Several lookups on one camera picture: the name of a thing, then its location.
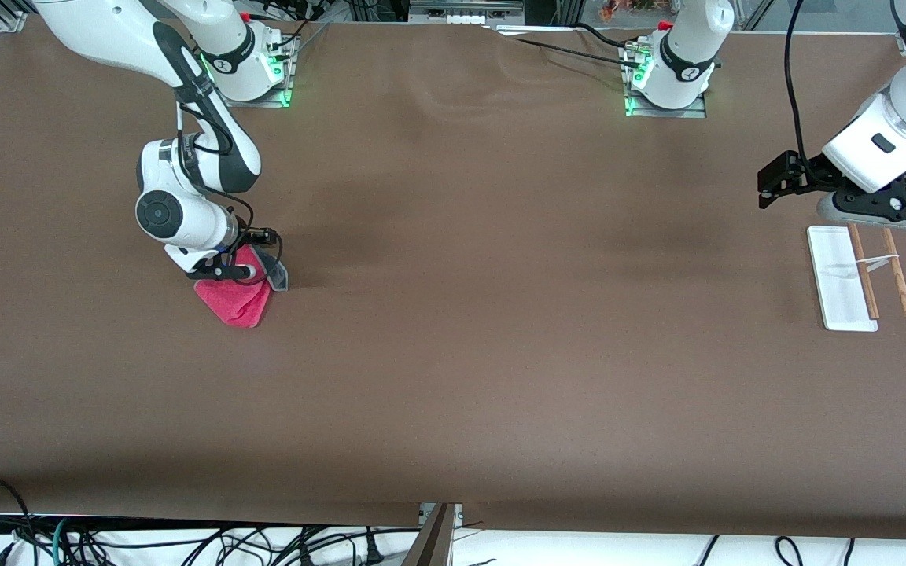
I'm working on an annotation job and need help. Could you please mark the pink and grey towel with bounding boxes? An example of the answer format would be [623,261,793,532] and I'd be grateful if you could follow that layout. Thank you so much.
[194,244,289,329]

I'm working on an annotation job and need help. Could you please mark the white rack with wooden bars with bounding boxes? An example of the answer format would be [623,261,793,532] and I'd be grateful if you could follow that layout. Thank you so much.
[806,225,906,333]

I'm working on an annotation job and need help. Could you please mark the colourful snack bags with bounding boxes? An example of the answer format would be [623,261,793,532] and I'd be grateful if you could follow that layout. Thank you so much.
[598,0,674,23]

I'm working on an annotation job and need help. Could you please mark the grey power strip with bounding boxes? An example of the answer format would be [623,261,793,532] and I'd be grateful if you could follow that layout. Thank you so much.
[408,0,526,26]

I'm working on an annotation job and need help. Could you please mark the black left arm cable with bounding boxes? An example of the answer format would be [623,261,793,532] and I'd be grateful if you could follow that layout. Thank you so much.
[785,0,817,172]

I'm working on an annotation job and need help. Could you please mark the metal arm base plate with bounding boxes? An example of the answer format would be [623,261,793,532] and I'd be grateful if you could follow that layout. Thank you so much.
[209,33,295,108]
[623,39,709,119]

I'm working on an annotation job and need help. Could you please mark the black cable on table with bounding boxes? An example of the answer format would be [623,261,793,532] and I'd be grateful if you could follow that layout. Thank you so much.
[492,22,646,72]

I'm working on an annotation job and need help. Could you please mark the black floor cable tangle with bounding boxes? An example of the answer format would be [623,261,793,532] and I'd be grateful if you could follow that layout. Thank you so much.
[68,525,422,566]

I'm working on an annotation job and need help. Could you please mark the metal table frame bracket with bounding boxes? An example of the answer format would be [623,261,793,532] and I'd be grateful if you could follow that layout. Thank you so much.
[402,503,466,566]

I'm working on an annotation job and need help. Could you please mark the teal floor cable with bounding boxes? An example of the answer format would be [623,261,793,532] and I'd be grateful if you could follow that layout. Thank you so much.
[50,516,72,566]

